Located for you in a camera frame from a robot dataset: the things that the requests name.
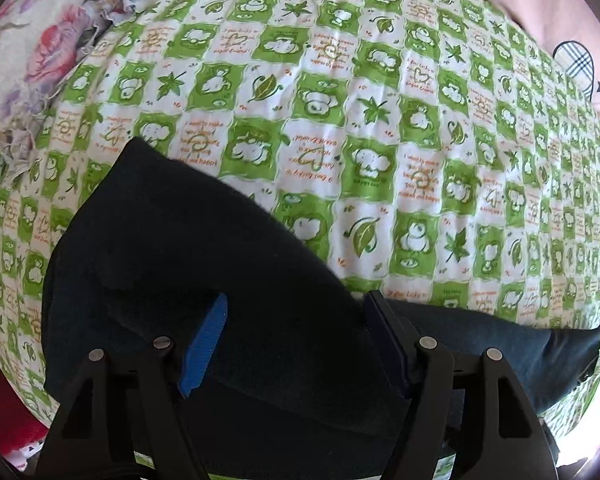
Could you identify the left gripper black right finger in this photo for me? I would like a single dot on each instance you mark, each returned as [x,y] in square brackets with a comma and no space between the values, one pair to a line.
[473,405]

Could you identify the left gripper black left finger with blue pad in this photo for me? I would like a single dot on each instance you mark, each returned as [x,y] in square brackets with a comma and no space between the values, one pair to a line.
[122,415]

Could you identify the dark navy pants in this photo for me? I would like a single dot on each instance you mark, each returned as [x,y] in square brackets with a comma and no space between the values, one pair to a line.
[295,388]

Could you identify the red object beside bed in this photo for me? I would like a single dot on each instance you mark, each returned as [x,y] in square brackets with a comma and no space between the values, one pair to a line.
[21,434]

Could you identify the green white checkered bedsheet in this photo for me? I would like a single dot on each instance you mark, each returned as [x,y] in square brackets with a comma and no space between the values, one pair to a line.
[431,149]

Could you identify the floral pillow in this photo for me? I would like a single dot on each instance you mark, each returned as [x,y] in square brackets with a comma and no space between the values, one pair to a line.
[40,43]

